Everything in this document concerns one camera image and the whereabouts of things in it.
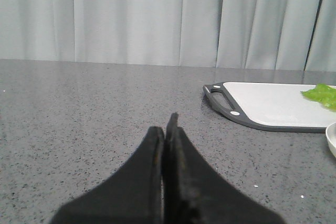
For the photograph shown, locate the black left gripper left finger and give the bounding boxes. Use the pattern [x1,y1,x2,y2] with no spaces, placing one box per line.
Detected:
[51,126,164,223]

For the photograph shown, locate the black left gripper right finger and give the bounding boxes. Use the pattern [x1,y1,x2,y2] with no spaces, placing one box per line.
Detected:
[163,113,284,223]

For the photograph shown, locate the green lettuce leaf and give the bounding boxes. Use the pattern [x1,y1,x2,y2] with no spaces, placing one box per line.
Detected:
[301,83,335,111]

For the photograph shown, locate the white cutting board grey rim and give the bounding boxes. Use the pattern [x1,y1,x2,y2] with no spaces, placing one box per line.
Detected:
[203,82,335,133]

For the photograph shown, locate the white round plate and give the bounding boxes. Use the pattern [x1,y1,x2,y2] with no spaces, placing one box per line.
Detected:
[325,122,336,157]

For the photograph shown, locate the white pleated curtain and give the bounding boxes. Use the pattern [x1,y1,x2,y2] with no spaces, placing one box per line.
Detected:
[1,0,335,71]

